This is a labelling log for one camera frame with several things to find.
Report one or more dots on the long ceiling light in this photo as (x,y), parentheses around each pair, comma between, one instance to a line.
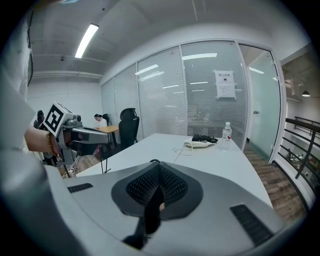
(86,41)

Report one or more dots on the clear water bottle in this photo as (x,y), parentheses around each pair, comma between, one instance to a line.
(226,137)

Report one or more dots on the black office chair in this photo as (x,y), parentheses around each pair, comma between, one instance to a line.
(128,127)

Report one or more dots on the person's left hand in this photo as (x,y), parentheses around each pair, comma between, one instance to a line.
(56,147)

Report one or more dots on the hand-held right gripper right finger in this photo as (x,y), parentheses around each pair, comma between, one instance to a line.
(212,212)

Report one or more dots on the black pendant lamp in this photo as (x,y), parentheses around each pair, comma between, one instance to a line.
(305,94)

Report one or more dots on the white power strip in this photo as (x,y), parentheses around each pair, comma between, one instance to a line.
(72,170)

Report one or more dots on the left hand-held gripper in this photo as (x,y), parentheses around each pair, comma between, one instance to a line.
(53,117)

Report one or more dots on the person's grey shirt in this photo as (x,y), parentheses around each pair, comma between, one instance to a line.
(15,75)

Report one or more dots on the person's left forearm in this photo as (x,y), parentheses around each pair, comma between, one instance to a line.
(37,140)

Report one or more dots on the black power adapter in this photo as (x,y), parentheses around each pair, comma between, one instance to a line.
(195,137)

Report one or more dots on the wooden desk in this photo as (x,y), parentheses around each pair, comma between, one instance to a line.
(108,128)

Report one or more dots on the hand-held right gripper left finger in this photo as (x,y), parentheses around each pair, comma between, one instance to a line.
(100,200)

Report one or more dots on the white paper notice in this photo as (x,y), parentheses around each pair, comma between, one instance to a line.
(225,83)

